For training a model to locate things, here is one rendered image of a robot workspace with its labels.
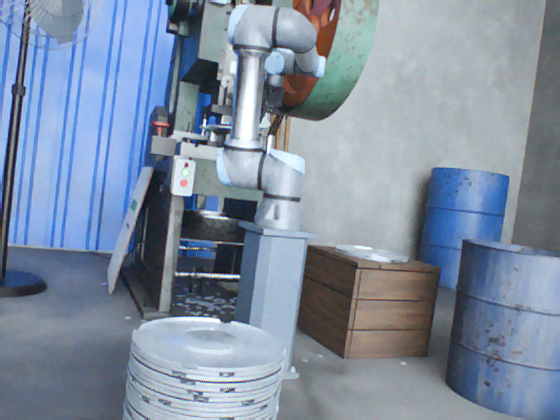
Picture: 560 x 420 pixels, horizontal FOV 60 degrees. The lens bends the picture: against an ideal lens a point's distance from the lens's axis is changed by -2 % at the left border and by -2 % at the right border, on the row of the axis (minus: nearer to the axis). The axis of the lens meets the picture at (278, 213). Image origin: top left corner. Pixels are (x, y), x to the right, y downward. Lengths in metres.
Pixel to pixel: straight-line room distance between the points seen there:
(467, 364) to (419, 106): 2.97
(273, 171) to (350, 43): 0.87
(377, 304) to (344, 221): 2.17
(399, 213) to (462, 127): 0.98
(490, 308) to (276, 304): 0.64
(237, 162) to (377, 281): 0.68
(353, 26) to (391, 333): 1.23
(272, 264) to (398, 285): 0.59
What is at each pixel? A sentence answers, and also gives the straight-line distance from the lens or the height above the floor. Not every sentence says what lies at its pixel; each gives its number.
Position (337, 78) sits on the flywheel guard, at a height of 1.07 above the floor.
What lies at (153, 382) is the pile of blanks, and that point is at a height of 0.22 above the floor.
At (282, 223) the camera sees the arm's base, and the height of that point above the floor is 0.47.
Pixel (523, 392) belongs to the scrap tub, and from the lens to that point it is 1.66.
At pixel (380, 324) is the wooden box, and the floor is 0.13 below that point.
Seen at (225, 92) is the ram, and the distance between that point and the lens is 2.21.
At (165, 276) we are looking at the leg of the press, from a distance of 1.98.
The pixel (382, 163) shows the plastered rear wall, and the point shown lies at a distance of 4.11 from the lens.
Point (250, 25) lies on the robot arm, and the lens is 1.49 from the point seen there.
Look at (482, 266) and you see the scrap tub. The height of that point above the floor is 0.42.
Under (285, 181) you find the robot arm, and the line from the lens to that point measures 1.46.
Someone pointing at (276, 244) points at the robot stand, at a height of 0.41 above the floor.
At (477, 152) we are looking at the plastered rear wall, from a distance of 4.78.
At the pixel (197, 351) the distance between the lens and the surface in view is 0.92.
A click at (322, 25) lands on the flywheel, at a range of 2.44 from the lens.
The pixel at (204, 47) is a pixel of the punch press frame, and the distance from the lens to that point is 2.19.
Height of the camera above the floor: 0.57
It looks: 3 degrees down
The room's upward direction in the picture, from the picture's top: 8 degrees clockwise
